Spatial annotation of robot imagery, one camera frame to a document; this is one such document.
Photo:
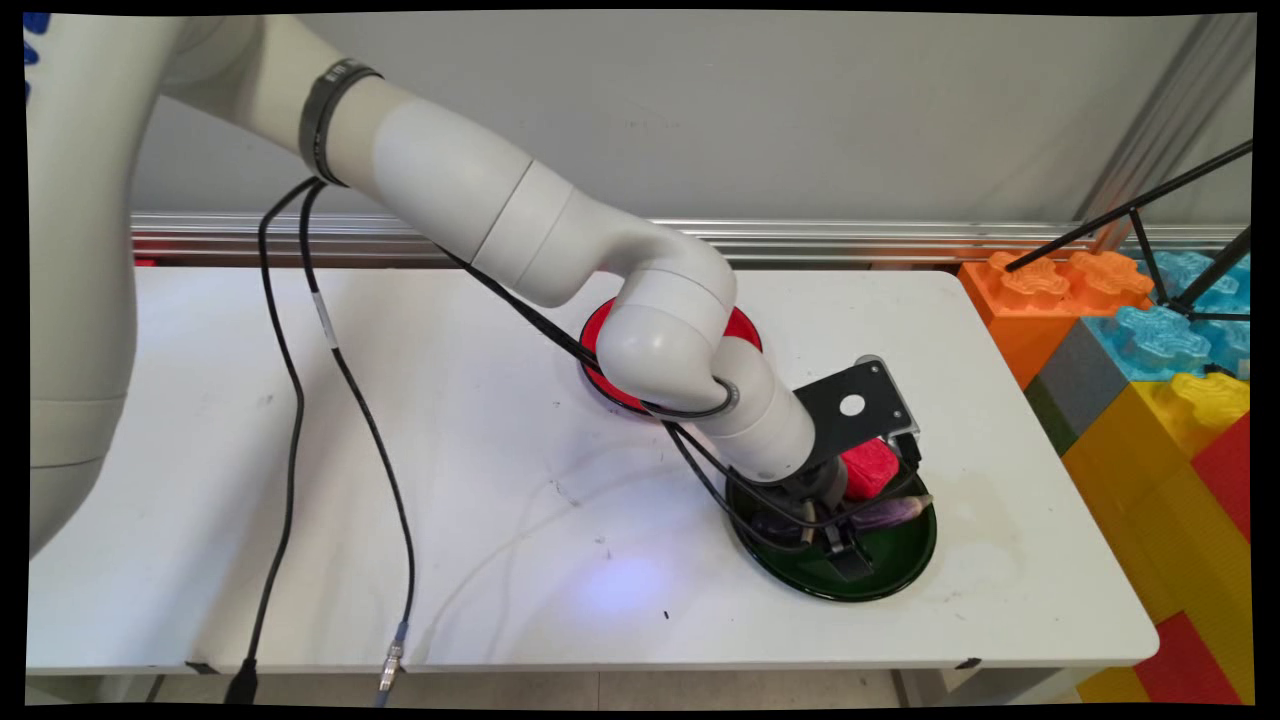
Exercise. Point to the grey giant building block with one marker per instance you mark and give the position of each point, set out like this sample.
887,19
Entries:
1085,380

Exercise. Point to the purple toy eggplant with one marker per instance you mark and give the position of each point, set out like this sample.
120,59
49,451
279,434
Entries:
890,513

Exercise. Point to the horizontal aluminium rail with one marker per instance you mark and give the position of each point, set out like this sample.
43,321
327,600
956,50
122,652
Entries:
900,240

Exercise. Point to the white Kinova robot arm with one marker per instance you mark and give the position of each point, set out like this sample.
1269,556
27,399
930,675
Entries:
450,170

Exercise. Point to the red enamel plate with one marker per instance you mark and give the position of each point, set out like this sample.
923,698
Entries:
742,328

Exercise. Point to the orange giant building block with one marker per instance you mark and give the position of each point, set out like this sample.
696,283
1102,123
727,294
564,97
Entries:
1010,340

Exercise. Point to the black tripod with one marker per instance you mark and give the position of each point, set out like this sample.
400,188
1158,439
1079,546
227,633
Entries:
1215,272

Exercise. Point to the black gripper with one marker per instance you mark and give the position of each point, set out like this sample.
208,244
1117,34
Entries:
815,495

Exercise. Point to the red soft cube toy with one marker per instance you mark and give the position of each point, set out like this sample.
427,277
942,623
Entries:
868,468

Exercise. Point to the green enamel plate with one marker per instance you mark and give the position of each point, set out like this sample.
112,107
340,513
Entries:
890,560

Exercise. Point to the red giant building block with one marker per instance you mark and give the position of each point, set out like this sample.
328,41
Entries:
1230,480

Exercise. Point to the yellow giant building block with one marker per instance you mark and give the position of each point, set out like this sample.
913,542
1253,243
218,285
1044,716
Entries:
1130,500

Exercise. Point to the blue giant building block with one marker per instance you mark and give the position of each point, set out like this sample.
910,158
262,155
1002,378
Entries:
1160,340

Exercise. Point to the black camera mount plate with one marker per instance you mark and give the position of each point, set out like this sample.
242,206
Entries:
830,415

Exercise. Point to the green giant building block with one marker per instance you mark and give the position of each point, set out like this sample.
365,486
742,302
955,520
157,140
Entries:
1050,420

